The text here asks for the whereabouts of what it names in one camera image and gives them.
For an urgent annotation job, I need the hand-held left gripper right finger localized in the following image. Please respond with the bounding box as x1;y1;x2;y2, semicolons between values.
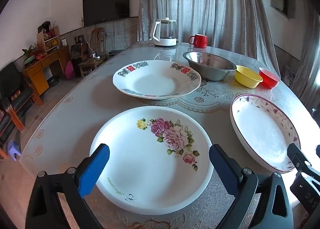
209;144;294;229

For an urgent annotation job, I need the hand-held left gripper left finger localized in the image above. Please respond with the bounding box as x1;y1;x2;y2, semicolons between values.
25;143;110;229

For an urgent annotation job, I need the white plate with purple rim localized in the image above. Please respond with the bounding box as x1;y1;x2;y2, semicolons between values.
230;93;301;174

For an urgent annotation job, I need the white rose print plate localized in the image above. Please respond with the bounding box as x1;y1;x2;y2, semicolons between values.
89;106;214;215

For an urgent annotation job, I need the red plastic bowl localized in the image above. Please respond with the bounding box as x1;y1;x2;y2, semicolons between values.
258;67;282;89

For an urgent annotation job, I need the yellow plastic bowl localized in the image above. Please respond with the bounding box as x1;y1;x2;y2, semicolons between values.
235;65;263;88

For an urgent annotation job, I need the white plate with red characters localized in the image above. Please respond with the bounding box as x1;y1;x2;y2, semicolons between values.
112;60;202;100

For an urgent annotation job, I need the stainless steel bowl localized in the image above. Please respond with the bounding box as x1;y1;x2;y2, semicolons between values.
182;51;237;82

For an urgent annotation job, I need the patterned cushion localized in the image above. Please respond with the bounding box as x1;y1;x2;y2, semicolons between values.
281;65;293;87

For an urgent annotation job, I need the purple plastic stool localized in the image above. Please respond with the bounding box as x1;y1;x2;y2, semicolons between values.
7;140;22;161

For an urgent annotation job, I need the grey side curtain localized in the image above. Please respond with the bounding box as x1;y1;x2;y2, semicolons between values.
290;0;320;106

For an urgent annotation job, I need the pink bag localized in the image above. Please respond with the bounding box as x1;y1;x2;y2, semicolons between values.
64;60;75;79

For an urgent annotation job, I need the wooden cabinet with clutter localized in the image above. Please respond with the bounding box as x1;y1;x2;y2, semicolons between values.
22;45;70;106

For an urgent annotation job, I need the black armchair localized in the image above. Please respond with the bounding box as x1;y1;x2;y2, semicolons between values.
0;62;34;144

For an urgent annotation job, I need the small old television set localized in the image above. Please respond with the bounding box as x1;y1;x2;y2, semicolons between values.
70;43;83;59

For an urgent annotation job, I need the wooden chair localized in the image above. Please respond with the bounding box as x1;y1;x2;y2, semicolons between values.
80;27;107;78

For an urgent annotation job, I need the green potted plant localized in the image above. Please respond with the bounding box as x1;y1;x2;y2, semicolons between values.
22;45;36;66

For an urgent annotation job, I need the red mug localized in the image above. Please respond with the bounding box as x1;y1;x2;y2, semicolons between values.
188;34;208;48

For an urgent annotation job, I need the small wooden shelf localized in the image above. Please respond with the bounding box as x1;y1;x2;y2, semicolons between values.
37;26;62;52

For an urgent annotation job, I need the white glass electric kettle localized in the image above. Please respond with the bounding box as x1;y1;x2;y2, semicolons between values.
149;18;179;47

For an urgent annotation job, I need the black flat television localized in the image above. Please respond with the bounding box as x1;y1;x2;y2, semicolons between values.
82;0;130;27

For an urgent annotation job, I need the grey sheer curtain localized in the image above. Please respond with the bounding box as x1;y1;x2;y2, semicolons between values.
137;0;280;74

